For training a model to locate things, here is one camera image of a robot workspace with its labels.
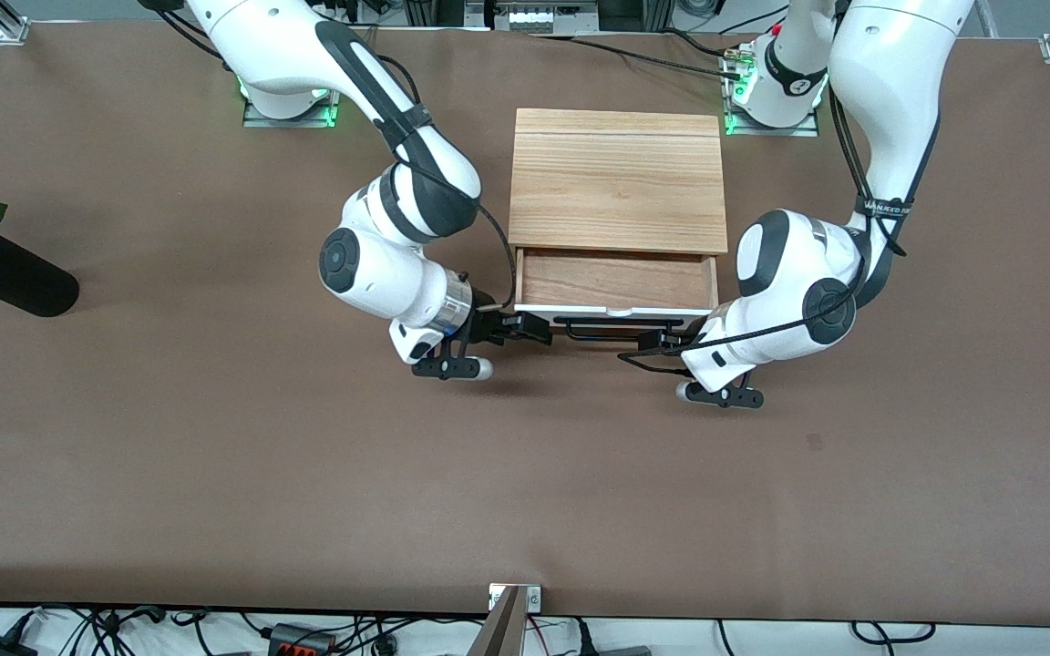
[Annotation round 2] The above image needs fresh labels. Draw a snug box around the black metal drawer handle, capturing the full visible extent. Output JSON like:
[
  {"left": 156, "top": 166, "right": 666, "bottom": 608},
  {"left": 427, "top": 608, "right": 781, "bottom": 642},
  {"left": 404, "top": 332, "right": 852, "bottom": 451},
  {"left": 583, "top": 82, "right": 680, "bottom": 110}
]
[{"left": 554, "top": 314, "right": 685, "bottom": 343}]

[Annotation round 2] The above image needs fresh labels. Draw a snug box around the wooden drawer with white front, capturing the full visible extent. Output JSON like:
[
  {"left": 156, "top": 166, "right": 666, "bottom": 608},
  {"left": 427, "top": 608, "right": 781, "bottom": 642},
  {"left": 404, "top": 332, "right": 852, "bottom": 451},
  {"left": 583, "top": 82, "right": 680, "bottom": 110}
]
[{"left": 514, "top": 248, "right": 722, "bottom": 322}]

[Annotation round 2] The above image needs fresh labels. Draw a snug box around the light wooden drawer cabinet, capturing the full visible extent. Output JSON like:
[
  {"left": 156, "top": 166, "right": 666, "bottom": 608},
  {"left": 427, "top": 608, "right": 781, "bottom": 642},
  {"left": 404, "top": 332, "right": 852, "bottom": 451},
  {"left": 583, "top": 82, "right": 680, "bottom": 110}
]
[{"left": 509, "top": 108, "right": 729, "bottom": 256}]

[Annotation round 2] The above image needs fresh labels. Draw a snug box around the grey metal control box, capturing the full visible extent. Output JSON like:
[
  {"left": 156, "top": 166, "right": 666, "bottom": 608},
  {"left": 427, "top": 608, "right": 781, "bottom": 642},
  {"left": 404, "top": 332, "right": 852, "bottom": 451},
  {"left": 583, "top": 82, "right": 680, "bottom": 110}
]
[{"left": 464, "top": 0, "right": 601, "bottom": 36}]

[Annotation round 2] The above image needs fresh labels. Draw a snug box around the black orange power strip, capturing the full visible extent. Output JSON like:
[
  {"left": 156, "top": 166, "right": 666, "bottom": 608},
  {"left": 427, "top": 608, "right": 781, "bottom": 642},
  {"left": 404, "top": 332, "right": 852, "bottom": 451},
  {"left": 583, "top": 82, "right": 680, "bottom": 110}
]
[{"left": 268, "top": 623, "right": 336, "bottom": 656}]

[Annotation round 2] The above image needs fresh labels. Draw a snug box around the black vase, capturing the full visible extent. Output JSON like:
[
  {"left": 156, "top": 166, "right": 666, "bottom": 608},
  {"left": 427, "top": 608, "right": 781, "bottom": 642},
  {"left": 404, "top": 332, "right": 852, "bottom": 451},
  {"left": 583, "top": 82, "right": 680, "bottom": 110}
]
[{"left": 0, "top": 232, "right": 80, "bottom": 319}]

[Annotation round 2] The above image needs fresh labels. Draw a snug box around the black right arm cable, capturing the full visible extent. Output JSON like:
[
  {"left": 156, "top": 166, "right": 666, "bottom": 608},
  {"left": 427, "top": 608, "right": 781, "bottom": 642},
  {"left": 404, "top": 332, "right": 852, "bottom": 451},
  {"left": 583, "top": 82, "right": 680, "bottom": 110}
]
[{"left": 370, "top": 50, "right": 521, "bottom": 315}]

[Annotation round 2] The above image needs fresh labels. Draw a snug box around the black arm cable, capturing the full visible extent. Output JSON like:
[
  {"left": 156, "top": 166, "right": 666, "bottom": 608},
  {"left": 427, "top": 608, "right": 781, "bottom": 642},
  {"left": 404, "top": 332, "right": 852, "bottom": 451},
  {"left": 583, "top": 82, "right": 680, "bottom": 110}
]
[
  {"left": 618, "top": 82, "right": 941, "bottom": 376},
  {"left": 370, "top": 50, "right": 521, "bottom": 315}
]

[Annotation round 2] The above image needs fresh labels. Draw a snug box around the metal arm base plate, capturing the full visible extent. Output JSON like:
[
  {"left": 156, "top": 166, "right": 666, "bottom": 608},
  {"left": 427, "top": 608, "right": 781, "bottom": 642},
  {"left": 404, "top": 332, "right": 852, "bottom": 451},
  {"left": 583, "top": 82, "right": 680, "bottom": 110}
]
[
  {"left": 241, "top": 77, "right": 341, "bottom": 129},
  {"left": 722, "top": 41, "right": 823, "bottom": 138}
]

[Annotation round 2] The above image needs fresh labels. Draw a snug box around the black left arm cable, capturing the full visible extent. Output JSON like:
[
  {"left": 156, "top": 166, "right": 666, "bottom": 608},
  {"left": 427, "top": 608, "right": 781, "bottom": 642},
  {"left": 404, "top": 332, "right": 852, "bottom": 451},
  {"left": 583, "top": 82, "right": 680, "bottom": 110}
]
[{"left": 618, "top": 82, "right": 941, "bottom": 376}]

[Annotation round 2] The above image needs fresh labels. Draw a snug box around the black cable on table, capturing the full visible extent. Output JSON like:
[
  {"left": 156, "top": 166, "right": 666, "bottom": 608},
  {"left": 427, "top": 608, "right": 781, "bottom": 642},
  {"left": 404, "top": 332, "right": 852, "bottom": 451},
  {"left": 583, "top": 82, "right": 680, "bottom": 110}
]
[{"left": 571, "top": 32, "right": 749, "bottom": 83}]

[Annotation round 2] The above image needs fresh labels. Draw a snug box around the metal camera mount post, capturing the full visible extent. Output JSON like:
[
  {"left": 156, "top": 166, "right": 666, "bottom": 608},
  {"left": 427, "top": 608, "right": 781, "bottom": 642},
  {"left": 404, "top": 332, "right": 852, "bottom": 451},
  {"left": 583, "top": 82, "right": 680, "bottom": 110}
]
[{"left": 466, "top": 583, "right": 544, "bottom": 656}]

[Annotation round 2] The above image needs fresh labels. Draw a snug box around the black floor cable loop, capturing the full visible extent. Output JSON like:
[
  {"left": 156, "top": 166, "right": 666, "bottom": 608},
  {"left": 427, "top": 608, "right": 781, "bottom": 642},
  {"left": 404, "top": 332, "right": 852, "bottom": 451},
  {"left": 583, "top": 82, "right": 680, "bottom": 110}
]
[{"left": 851, "top": 620, "right": 938, "bottom": 646}]

